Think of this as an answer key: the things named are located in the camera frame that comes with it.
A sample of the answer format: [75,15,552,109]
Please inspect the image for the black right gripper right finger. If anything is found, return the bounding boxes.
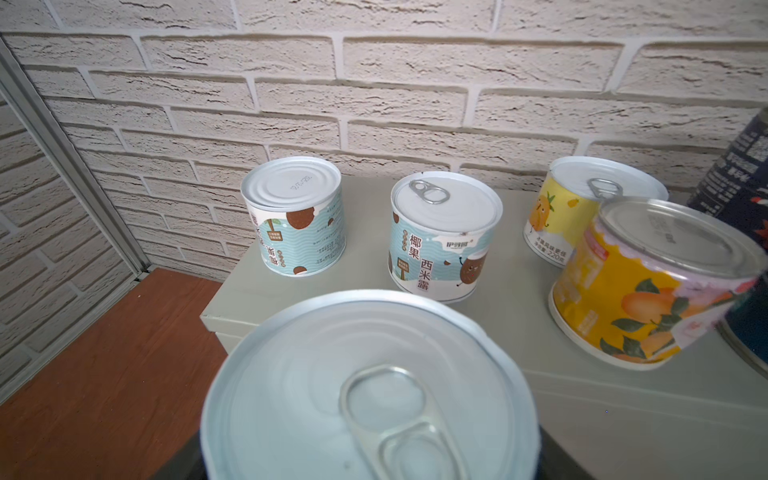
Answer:
[536,427,594,480]

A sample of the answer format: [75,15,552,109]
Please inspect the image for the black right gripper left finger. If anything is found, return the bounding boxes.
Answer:
[152,432,207,480]

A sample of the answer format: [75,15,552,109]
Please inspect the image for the pink label can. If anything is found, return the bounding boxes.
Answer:
[200,290,541,479]

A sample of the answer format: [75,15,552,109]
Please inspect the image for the orange can white lid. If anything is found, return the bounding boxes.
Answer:
[548,197,767,371]

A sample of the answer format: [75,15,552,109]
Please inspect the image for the blue Progresso soup can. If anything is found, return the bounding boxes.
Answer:
[718,272,767,378]

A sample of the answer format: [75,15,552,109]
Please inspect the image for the yellow label can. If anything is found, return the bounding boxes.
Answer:
[523,156,669,267]

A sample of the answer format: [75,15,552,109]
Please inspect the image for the white grey label can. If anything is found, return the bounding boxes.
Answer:
[388,171,503,303]

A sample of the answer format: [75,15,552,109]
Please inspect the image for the red label soup can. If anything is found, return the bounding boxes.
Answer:
[687,108,767,248]

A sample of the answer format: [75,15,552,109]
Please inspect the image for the grey metal cabinet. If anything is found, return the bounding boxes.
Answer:
[201,177,767,479]

